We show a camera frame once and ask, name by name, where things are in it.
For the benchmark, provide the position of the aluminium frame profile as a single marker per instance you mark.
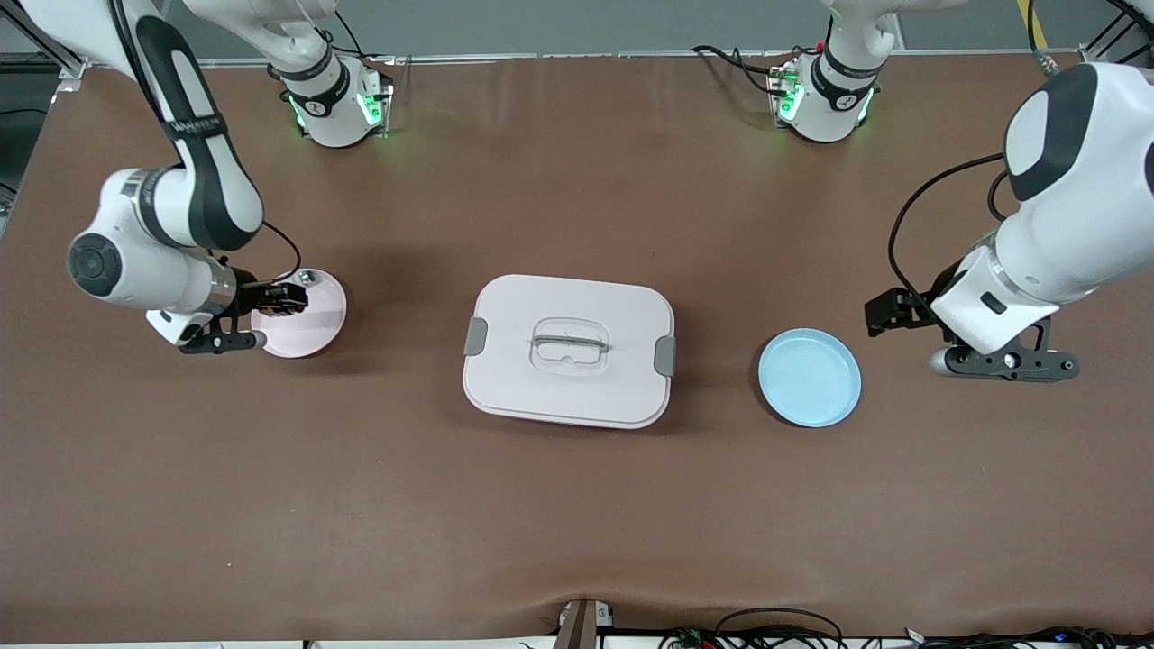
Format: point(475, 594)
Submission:
point(1104, 45)
point(54, 50)

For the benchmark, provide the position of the pink round plate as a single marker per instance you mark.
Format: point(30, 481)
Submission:
point(320, 324)

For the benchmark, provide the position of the silver table edge rail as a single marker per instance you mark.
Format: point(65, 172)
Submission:
point(577, 57)

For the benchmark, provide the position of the light blue round plate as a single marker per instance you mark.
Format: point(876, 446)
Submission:
point(810, 379)

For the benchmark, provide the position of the white lidded box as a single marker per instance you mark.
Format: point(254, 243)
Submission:
point(568, 388)

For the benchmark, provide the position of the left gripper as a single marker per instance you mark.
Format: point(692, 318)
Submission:
point(912, 305)

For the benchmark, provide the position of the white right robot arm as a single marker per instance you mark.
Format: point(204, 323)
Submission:
point(212, 180)

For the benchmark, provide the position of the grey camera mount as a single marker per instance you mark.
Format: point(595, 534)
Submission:
point(581, 626)

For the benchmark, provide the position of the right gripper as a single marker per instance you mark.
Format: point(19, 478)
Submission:
point(251, 297)

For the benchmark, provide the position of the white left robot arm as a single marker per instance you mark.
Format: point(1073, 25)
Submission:
point(1082, 225)

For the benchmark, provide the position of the green clear switch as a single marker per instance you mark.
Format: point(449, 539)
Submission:
point(306, 275)

